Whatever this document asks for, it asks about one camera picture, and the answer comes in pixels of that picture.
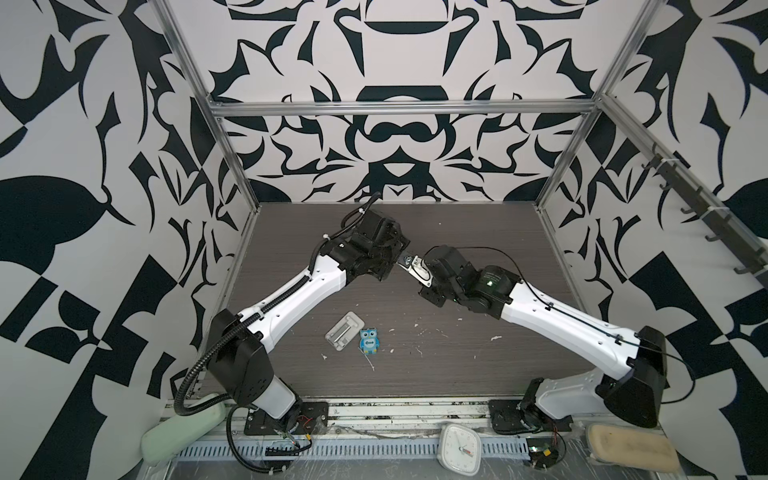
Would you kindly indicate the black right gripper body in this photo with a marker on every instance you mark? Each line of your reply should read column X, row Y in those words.
column 437, row 292

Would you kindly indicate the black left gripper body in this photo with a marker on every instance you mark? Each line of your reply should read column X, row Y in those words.
column 381, row 258

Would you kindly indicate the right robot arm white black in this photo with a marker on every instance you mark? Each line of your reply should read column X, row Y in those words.
column 629, row 367

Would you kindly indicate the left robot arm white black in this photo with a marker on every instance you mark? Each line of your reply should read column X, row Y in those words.
column 243, row 340

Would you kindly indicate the white battery cover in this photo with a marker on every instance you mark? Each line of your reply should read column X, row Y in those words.
column 344, row 331

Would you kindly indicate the blue owl toy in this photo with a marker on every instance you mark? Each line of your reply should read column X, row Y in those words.
column 369, row 342

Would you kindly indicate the white square clock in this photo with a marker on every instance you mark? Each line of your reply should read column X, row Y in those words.
column 459, row 449

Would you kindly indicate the small green circuit board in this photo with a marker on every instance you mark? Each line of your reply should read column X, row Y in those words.
column 542, row 455

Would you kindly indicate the beige foam pad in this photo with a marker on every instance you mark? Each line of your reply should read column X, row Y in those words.
column 632, row 448

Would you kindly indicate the green foam pad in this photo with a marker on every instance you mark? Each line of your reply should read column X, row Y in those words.
column 176, row 433

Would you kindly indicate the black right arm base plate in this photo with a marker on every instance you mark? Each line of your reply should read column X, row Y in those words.
column 510, row 415

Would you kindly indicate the white slotted cable duct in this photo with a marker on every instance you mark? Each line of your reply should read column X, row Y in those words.
column 354, row 449

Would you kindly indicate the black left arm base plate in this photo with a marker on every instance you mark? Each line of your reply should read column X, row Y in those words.
column 310, row 416

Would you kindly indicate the aluminium frame top bar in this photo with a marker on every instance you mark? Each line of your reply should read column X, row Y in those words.
column 226, row 110

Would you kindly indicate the aluminium frame corner post left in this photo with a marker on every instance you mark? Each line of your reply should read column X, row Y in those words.
column 178, row 46

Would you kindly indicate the aluminium frame corner post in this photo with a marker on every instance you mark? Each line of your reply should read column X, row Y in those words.
column 178, row 46
column 628, row 49

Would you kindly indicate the aluminium frame corner post right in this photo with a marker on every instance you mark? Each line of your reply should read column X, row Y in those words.
column 628, row 49

